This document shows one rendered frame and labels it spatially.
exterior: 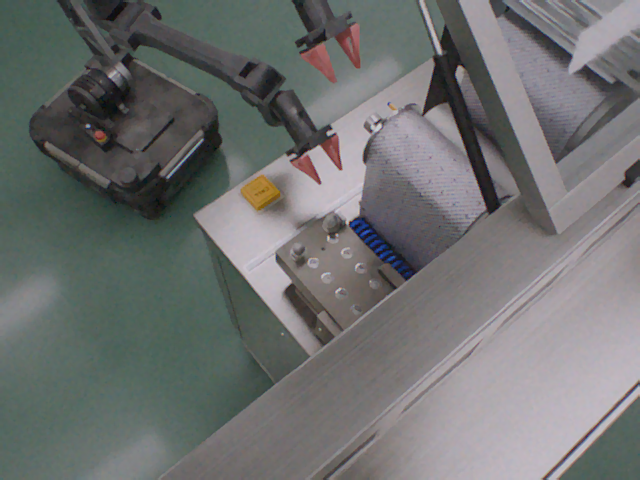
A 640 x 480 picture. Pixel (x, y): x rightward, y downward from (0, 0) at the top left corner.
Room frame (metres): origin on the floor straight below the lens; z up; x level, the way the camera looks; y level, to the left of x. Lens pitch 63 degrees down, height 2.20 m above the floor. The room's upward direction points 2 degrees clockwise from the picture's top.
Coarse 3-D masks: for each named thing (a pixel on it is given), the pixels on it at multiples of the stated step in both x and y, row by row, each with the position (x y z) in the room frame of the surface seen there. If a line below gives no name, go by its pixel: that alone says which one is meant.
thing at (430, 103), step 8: (448, 32) 0.99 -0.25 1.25; (448, 40) 0.98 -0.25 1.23; (448, 48) 0.98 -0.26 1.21; (456, 48) 0.97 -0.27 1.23; (456, 56) 0.96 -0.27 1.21; (456, 64) 0.97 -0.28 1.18; (432, 80) 0.99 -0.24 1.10; (432, 88) 0.99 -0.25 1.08; (440, 88) 0.97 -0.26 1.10; (432, 96) 0.99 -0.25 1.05; (440, 96) 0.97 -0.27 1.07; (424, 104) 1.00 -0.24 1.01; (432, 104) 0.98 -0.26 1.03; (424, 112) 0.99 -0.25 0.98
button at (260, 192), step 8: (264, 176) 0.83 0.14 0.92; (248, 184) 0.80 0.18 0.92; (256, 184) 0.81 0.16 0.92; (264, 184) 0.81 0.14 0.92; (272, 184) 0.81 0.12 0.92; (248, 192) 0.78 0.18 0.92; (256, 192) 0.78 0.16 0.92; (264, 192) 0.78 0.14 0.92; (272, 192) 0.78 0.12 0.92; (248, 200) 0.77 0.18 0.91; (256, 200) 0.76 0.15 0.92; (264, 200) 0.76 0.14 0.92; (272, 200) 0.77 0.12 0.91; (256, 208) 0.74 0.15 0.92
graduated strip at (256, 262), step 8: (360, 184) 0.83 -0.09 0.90; (352, 192) 0.81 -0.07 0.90; (360, 192) 0.81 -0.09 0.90; (344, 200) 0.78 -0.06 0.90; (328, 208) 0.76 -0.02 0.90; (336, 208) 0.76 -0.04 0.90; (320, 216) 0.74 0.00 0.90; (304, 224) 0.71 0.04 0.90; (296, 232) 0.69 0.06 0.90; (272, 248) 0.65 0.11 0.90; (264, 256) 0.63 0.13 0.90; (272, 256) 0.63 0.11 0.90; (248, 264) 0.60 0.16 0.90; (256, 264) 0.60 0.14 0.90; (248, 272) 0.58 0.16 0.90
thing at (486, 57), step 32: (416, 0) 0.45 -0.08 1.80; (448, 0) 0.44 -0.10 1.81; (480, 0) 0.44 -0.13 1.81; (480, 32) 0.42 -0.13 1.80; (448, 64) 0.42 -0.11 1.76; (480, 64) 0.40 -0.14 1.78; (512, 64) 0.41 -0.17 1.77; (448, 96) 0.40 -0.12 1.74; (480, 96) 0.39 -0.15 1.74; (512, 96) 0.39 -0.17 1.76; (512, 128) 0.36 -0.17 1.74; (480, 160) 0.36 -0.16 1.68; (512, 160) 0.35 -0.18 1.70; (544, 160) 0.35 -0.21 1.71; (608, 160) 0.37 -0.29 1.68; (480, 192) 0.35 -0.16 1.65; (544, 192) 0.32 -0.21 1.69; (576, 192) 0.33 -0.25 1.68; (544, 224) 0.31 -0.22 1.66
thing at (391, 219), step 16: (368, 176) 0.67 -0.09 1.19; (368, 192) 0.66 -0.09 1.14; (384, 192) 0.63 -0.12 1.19; (368, 208) 0.66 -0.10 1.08; (384, 208) 0.63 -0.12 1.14; (400, 208) 0.60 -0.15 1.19; (384, 224) 0.62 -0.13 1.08; (400, 224) 0.59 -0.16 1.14; (416, 224) 0.57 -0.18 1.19; (400, 240) 0.58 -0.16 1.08; (416, 240) 0.56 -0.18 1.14; (432, 240) 0.53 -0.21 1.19; (400, 256) 0.58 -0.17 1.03; (416, 256) 0.55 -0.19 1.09; (432, 256) 0.52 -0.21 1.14; (416, 272) 0.54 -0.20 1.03
